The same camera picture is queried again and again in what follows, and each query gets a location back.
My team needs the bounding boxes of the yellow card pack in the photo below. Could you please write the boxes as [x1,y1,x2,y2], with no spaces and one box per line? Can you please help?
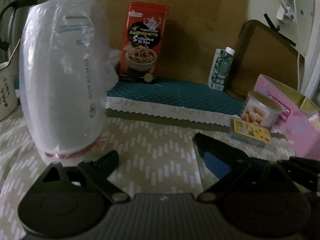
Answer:
[229,118,272,148]

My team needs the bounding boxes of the bagged white paper cup stack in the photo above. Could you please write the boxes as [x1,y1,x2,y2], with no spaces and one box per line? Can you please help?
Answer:
[20,0,118,166]

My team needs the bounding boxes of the pink tin box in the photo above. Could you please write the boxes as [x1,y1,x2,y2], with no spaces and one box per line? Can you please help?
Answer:
[254,75,319,160]

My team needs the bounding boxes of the patterned beige tablecloth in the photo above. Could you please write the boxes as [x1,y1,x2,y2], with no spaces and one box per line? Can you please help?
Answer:
[1,108,294,239]

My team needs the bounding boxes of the round nut can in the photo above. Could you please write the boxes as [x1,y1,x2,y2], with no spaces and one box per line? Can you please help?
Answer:
[240,91,282,129]

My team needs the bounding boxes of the teal quilted mat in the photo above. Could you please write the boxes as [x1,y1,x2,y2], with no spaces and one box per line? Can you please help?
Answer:
[106,79,244,126]

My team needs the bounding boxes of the green drink carton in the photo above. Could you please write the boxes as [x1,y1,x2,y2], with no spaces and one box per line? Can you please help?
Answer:
[207,47,235,92]

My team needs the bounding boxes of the white enamel mug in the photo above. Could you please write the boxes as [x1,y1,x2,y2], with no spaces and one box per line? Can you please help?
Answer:
[0,62,18,120]

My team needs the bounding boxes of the red snack box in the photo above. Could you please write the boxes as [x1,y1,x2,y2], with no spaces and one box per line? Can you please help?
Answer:
[119,2,168,82]

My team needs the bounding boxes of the brown chair back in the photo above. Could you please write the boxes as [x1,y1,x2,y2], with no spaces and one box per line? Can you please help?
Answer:
[225,20,305,102]

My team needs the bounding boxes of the brown cardboard backdrop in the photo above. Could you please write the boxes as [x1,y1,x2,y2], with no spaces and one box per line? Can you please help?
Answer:
[98,0,247,84]

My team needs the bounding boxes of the steel thermos jug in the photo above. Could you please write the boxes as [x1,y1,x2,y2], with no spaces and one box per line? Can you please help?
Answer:
[1,0,38,61]

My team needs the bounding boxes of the white wall charger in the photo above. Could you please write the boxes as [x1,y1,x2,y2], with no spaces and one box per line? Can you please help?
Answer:
[276,0,297,23]

